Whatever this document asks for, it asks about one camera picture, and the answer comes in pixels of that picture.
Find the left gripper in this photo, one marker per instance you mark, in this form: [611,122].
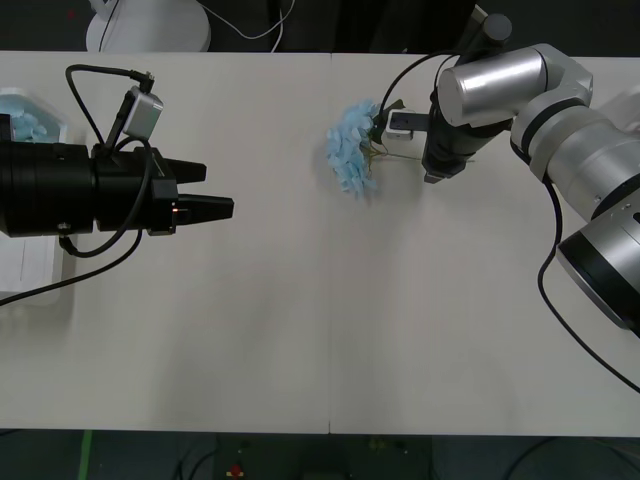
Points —
[125,195]

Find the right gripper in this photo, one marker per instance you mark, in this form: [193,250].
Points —
[442,169]

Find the pale blue flower with leaf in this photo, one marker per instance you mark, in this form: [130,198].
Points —
[350,150]
[30,125]

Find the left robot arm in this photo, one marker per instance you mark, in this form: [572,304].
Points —
[45,190]

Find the white chair base with casters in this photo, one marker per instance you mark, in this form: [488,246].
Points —
[479,11]

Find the shallow white box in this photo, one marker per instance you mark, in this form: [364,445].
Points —
[30,260]
[622,112]

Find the red and yellow button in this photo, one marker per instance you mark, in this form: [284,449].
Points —
[235,471]

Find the green floor tape strip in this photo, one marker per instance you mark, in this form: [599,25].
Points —
[86,455]

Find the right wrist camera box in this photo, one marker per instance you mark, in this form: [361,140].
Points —
[397,132]

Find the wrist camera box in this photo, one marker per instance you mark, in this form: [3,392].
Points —
[397,132]
[144,114]

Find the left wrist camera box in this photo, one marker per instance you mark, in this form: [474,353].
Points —
[144,114]

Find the white round pedestal base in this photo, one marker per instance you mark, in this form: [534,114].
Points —
[160,30]

